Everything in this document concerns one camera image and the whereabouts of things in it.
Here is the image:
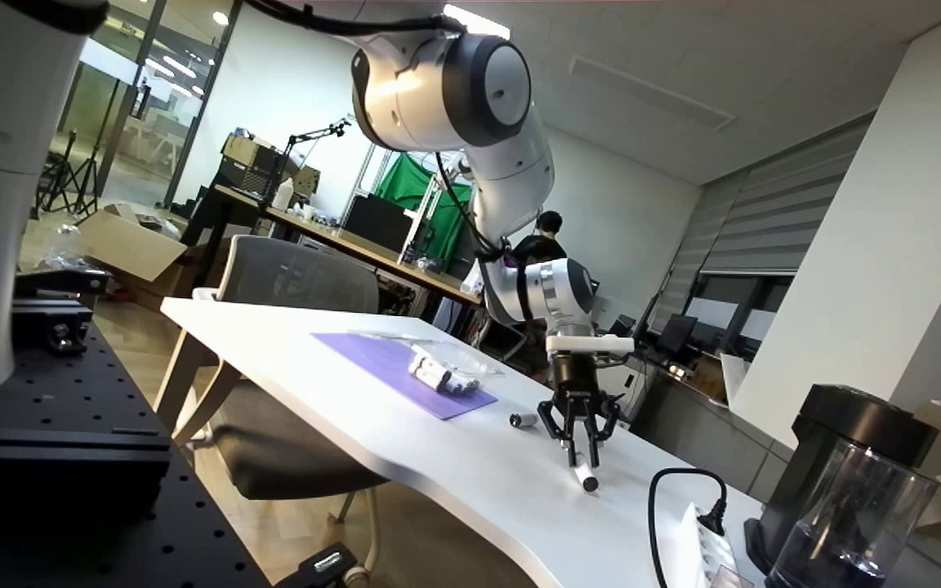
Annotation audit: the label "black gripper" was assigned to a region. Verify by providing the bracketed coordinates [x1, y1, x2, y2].
[536, 350, 623, 474]

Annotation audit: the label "silver metal equipment box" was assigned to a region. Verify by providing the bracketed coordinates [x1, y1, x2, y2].
[596, 354, 660, 424]

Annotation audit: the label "black laptop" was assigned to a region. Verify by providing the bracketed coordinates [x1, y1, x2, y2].
[649, 311, 704, 366]

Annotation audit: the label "white power strip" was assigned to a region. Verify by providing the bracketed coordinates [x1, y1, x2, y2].
[666, 503, 751, 588]

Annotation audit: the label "person in black shirt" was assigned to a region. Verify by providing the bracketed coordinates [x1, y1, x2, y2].
[513, 209, 569, 269]

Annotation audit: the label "purple mat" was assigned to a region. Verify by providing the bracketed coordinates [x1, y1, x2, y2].
[309, 330, 500, 424]

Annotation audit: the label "black coffee grinder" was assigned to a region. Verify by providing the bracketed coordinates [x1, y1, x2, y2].
[742, 383, 941, 588]

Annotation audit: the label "wooden background desk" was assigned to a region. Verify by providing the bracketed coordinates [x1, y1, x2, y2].
[207, 180, 484, 317]

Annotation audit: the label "grey window blinds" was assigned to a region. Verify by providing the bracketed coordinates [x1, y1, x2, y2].
[673, 114, 877, 288]

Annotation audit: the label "black computer monitor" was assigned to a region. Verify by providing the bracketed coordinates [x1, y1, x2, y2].
[340, 194, 414, 255]

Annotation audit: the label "green cloth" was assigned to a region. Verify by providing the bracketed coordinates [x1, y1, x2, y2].
[369, 151, 476, 274]

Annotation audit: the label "grey mesh office chair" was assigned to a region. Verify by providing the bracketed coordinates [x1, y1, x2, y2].
[155, 232, 391, 550]

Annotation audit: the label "black articulated desk lamp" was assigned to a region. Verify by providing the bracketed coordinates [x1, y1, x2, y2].
[282, 114, 356, 157]

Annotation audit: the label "open cardboard box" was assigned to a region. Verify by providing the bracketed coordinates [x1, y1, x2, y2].
[15, 202, 192, 294]

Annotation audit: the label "black perforated breadboard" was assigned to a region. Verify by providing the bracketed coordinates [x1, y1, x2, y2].
[0, 321, 271, 588]

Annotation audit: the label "black equipment case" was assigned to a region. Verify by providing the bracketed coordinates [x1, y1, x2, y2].
[9, 260, 113, 358]

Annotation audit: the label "black power cable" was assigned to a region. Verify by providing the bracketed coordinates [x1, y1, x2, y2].
[647, 464, 733, 588]

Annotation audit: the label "black clamp mount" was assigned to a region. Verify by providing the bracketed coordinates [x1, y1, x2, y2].
[274, 539, 362, 588]

